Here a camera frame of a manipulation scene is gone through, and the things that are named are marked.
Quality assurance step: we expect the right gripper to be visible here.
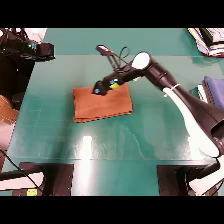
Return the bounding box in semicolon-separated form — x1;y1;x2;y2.
91;75;123;97

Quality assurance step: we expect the orange garment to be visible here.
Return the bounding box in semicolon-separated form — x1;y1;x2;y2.
72;83;134;124

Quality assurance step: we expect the blue garment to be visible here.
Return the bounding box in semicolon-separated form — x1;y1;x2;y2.
202;75;224;112

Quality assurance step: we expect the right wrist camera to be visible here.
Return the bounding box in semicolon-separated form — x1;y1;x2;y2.
95;44;120;72

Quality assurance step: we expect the black cable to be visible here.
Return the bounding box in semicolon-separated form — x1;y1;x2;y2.
0;149;45;197
114;46;131;69

